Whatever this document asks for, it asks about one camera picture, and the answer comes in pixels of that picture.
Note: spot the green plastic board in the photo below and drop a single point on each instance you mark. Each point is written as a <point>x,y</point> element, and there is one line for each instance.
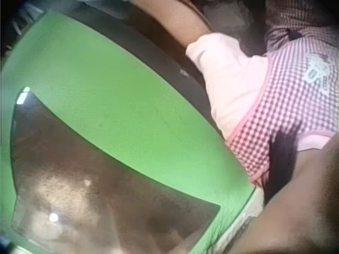
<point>111,87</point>

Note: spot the dark glossy panel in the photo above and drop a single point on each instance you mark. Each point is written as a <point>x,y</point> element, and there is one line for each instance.
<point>100,185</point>

